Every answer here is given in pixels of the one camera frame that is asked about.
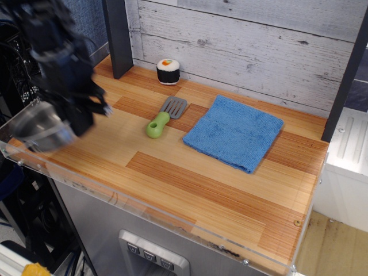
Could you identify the dark grey right post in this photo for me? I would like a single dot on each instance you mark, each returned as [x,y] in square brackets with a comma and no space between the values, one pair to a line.
[347,80]

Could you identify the green handled grey spatula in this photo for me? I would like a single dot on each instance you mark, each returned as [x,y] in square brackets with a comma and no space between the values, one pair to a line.
[172,108]

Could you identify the plush sushi roll toy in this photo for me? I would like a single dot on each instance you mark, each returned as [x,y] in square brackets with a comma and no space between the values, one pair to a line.
[168,71]

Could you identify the blue folded towel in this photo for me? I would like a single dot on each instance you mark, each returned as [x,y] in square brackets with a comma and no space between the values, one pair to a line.
[234,133]

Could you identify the silver toy fridge cabinet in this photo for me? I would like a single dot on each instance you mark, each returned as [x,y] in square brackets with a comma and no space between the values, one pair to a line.
[97,219]

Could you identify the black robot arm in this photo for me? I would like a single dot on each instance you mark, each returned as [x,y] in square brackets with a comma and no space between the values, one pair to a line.
[47,26]

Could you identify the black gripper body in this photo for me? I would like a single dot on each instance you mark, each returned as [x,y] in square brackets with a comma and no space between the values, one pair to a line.
[67,80]

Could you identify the grey dispenser button panel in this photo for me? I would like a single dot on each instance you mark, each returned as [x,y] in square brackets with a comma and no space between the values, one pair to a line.
[142,255]

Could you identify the black crate with cables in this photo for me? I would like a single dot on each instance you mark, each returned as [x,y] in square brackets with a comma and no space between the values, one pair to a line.
[18,67]

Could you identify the white appliance on right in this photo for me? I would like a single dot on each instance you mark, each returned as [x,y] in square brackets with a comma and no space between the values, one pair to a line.
[342,192]

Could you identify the dark grey post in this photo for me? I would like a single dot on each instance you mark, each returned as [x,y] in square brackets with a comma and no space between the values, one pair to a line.
[118,36]
[347,80]

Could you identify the yellow black object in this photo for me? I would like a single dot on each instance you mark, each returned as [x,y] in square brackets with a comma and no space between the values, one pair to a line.
[35,269]

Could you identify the stainless steel pot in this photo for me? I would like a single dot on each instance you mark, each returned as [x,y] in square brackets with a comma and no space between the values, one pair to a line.
[40,128]

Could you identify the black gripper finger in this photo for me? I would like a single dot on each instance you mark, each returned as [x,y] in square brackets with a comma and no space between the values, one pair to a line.
[80,119]

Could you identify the clear acrylic table guard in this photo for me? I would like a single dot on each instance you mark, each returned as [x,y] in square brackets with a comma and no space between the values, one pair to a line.
[265,212]

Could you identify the dark grey left post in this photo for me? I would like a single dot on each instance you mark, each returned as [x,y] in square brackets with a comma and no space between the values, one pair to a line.
[118,36]

